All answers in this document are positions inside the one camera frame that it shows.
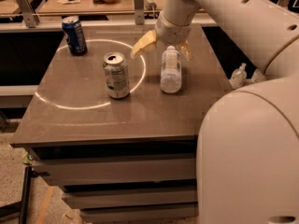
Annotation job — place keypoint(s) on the metal bracket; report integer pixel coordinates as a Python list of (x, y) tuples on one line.
[(29, 15), (139, 11)]

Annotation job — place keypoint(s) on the grey drawer cabinet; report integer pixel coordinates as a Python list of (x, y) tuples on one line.
[(124, 159)]

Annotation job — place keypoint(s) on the green and white soda can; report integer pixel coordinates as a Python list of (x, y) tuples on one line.
[(116, 75)]

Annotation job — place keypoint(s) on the blue soda can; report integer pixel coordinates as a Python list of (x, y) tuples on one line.
[(74, 35)]

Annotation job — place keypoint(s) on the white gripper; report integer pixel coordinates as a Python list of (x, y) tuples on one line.
[(172, 32)]

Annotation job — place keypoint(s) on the sanitizer pump bottle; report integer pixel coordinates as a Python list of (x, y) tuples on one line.
[(238, 77), (258, 76)]

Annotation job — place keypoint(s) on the clear plastic water bottle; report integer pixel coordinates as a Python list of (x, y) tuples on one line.
[(171, 71)]

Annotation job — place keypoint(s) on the left sanitizer pump bottle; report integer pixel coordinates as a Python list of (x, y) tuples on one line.
[(238, 77)]

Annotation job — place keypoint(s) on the white power strip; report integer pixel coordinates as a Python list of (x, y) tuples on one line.
[(150, 4)]

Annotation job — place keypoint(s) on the right sanitizer pump bottle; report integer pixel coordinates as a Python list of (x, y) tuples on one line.
[(258, 76)]

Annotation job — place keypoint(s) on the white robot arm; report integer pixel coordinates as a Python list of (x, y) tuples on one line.
[(247, 159)]

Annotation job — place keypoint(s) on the middle metal bracket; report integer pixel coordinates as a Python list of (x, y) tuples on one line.
[(139, 11)]

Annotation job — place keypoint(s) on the left metal bracket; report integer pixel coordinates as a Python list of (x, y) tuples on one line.
[(29, 15)]

